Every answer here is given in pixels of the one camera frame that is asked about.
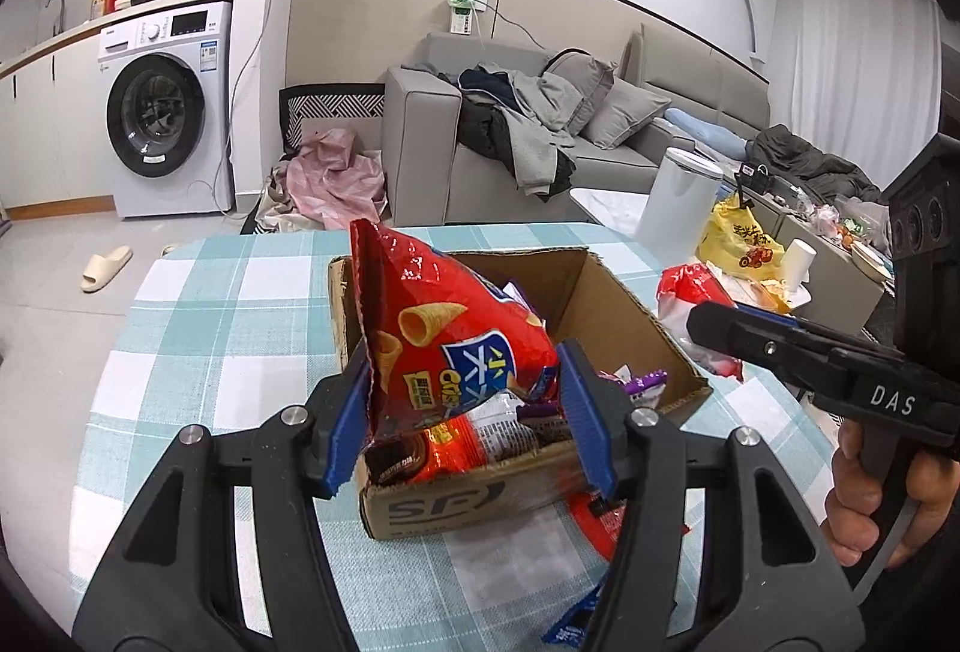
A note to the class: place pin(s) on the small red snack packet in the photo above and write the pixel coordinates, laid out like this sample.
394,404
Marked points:
592,532

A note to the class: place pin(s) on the person's right hand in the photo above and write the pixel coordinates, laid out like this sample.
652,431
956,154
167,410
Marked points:
847,509

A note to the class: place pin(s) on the yellow bottle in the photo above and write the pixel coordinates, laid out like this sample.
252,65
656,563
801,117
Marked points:
98,3

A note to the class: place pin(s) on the grey sofa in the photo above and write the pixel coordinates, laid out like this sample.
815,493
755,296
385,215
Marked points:
420,157

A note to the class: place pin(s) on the kitchen faucet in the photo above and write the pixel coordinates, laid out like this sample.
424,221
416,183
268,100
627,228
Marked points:
56,7

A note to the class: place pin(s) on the black white patterned bag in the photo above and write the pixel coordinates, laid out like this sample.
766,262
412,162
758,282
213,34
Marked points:
330,105

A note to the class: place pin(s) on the white paper cup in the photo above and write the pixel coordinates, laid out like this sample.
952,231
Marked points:
797,262

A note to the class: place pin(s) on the white cylindrical bin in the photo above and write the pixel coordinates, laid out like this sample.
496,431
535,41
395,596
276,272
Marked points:
675,209

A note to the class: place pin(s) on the red white plastic packet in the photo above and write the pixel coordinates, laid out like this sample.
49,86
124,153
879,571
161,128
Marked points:
690,284

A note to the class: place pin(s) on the yellow plastic bag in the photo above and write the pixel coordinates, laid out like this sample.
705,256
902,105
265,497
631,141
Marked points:
739,239

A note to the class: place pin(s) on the pink cloth on floor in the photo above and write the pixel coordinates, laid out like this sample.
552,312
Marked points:
337,172

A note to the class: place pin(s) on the dark jacket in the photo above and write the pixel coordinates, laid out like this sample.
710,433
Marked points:
810,161

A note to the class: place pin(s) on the white kitchen counter cabinet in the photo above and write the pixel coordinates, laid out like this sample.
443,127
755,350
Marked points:
52,127

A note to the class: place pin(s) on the purple snack bag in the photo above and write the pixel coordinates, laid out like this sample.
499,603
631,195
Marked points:
634,382
540,423

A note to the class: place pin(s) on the white washing machine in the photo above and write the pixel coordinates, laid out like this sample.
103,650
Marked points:
187,172

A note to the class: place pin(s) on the red brown snack packet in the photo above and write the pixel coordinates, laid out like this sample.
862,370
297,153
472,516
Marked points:
420,457

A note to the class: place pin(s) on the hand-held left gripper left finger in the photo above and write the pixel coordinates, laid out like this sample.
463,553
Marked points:
349,427

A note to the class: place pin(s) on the blue snack packet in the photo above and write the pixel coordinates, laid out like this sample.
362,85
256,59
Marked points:
570,626

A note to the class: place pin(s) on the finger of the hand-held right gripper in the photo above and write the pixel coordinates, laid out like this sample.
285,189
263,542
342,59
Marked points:
825,335
742,337

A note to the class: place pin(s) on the red corn chip bag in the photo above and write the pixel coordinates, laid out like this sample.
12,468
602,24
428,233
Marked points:
450,337

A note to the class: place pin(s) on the white bowl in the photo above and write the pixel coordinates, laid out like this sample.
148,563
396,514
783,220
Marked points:
871,262

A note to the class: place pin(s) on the grey pillow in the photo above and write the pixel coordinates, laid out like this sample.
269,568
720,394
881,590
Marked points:
592,71
626,112

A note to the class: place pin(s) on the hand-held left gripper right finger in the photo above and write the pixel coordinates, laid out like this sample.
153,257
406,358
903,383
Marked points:
589,419

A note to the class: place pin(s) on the brown cardboard box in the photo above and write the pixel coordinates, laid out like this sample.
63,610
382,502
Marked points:
600,299

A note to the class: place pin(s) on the teal checked tablecloth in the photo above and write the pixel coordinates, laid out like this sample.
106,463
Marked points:
225,322

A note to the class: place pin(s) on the pile of grey clothes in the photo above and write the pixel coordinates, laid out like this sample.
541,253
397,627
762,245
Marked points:
532,120

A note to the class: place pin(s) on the white curtain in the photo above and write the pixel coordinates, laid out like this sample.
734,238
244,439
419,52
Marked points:
855,67

